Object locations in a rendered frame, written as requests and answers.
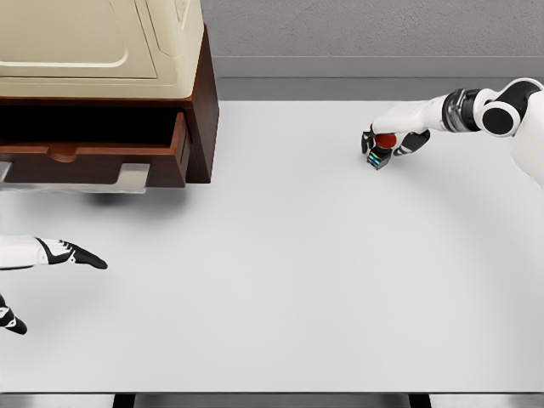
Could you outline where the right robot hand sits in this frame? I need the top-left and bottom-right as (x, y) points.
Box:
(360, 99), (431, 157)

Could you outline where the red button switch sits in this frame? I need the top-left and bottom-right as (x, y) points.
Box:
(366, 133), (398, 172)

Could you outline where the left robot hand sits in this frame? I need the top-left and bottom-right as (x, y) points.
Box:
(0, 235), (109, 336)

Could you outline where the brown cabinet with cream top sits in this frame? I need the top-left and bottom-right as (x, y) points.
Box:
(0, 0), (220, 185)

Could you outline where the brown cabinet drawer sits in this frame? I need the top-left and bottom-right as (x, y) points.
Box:
(0, 110), (191, 191)

